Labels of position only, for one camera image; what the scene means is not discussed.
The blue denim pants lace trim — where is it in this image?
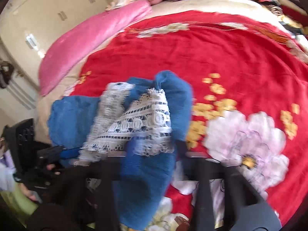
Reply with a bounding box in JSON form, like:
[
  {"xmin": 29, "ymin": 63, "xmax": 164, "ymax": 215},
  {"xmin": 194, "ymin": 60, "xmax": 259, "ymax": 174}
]
[{"xmin": 47, "ymin": 70, "xmax": 194, "ymax": 230}]

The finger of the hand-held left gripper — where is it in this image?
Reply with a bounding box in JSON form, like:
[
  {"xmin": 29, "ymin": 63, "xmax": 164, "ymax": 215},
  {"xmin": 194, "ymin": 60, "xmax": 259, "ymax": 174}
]
[{"xmin": 60, "ymin": 148, "xmax": 81, "ymax": 160}]

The green cloth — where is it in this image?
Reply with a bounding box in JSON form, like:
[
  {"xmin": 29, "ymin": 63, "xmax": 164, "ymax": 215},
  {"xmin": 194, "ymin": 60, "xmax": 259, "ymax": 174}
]
[{"xmin": 7, "ymin": 183, "xmax": 39, "ymax": 222}]

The pink quilt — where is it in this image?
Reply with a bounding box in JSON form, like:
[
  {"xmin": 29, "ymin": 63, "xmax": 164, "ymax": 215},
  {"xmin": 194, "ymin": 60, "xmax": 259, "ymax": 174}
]
[{"xmin": 38, "ymin": 0, "xmax": 152, "ymax": 97}]

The person's left forearm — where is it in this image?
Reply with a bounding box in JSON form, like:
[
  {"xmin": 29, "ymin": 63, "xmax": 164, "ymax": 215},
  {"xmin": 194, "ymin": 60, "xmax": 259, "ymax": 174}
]
[{"xmin": 14, "ymin": 176, "xmax": 42, "ymax": 203}]

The cream wardrobe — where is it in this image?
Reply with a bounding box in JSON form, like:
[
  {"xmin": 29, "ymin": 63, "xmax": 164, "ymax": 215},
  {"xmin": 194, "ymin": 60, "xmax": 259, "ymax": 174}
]
[{"xmin": 0, "ymin": 0, "xmax": 109, "ymax": 126}]

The pile of folded clothes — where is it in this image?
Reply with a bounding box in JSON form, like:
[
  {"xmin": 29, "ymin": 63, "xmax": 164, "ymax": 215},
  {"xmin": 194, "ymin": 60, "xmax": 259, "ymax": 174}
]
[{"xmin": 244, "ymin": 0, "xmax": 308, "ymax": 44}]

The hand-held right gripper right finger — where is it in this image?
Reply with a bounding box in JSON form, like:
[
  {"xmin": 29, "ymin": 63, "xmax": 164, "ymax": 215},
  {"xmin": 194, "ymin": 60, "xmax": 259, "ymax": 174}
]
[{"xmin": 177, "ymin": 141, "xmax": 282, "ymax": 231}]

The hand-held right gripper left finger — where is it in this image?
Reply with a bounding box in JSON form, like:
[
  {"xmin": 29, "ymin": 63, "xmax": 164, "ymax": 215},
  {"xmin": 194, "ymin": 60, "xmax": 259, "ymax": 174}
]
[{"xmin": 91, "ymin": 137, "xmax": 145, "ymax": 231}]

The red floral blanket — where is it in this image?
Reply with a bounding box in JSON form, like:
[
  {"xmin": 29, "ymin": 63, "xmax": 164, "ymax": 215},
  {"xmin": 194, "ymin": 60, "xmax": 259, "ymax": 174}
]
[{"xmin": 61, "ymin": 10, "xmax": 308, "ymax": 231}]

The person's left hand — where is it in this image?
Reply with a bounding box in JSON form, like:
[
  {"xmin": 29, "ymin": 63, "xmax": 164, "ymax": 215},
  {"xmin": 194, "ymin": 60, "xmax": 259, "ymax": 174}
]
[{"xmin": 46, "ymin": 164, "xmax": 62, "ymax": 176}]

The black chair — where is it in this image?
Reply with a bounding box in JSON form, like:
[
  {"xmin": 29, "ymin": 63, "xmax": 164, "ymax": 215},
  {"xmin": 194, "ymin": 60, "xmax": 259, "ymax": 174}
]
[{"xmin": 5, "ymin": 118, "xmax": 49, "ymax": 174}]

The dark hanging bag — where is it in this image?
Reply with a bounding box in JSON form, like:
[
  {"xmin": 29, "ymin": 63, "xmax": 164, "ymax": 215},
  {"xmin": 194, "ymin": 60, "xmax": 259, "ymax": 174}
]
[{"xmin": 0, "ymin": 61, "xmax": 15, "ymax": 89}]

